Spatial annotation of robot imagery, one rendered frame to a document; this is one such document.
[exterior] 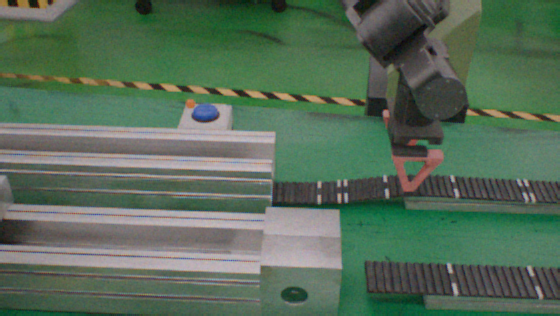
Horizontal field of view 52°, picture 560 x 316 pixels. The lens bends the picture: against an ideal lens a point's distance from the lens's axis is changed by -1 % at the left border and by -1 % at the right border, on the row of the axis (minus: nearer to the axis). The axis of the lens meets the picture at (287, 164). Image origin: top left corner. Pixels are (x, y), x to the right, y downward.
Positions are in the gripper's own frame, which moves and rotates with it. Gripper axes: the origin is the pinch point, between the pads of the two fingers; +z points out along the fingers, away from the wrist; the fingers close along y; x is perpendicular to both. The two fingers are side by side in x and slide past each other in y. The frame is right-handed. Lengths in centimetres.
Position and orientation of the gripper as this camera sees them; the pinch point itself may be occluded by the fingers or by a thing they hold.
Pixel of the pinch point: (405, 169)
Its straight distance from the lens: 85.6
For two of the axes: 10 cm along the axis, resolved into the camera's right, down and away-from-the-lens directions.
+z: -0.1, 8.1, 5.8
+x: 10.0, 0.3, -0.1
